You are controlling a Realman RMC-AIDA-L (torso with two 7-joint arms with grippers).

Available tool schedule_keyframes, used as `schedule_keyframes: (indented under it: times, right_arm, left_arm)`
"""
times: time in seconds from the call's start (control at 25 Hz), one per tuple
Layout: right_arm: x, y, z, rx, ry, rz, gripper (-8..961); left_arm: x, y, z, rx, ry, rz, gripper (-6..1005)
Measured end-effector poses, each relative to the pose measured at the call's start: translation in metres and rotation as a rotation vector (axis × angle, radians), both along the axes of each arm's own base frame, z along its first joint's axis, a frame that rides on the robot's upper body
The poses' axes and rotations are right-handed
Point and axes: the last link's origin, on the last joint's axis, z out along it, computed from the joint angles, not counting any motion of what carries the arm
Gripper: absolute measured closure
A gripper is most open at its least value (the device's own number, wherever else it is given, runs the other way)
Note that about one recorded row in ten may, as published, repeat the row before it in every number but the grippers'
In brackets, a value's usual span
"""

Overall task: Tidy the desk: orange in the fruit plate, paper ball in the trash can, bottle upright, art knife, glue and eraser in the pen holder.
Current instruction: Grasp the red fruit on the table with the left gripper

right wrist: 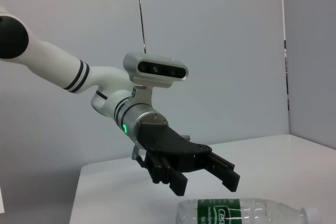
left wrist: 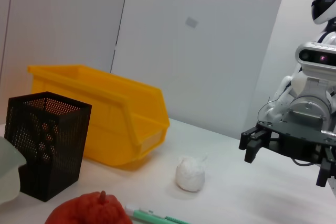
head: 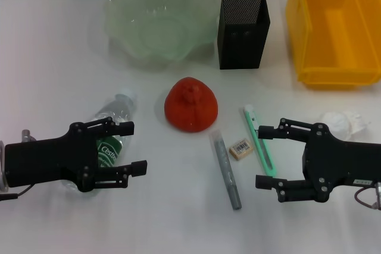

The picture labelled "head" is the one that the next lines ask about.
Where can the green utility knife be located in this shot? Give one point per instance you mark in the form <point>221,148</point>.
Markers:
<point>265,156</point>

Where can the white paper ball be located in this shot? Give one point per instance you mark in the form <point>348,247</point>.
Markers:
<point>339,123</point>

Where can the beige eraser with barcode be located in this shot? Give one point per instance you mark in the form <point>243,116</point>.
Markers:
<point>240,148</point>

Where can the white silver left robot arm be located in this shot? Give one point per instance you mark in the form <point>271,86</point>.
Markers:
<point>2,170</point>

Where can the clear green-label water bottle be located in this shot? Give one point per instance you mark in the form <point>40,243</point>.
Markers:
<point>114,111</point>

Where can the pale green glass fruit plate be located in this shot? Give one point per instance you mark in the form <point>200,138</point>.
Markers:
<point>160,25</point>

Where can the grey glitter pen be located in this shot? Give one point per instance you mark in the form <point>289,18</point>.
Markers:
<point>225,167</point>

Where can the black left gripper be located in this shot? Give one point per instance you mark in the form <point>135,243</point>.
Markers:
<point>47,161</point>

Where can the yellow plastic bin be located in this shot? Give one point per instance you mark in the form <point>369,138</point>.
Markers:
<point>333,37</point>

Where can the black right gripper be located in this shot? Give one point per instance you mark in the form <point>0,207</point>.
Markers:
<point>342,161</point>

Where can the red-orange knobbly orange fruit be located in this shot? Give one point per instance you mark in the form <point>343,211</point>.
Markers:
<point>190,108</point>

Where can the black mesh pen holder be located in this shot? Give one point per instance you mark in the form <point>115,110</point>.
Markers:
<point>242,43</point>

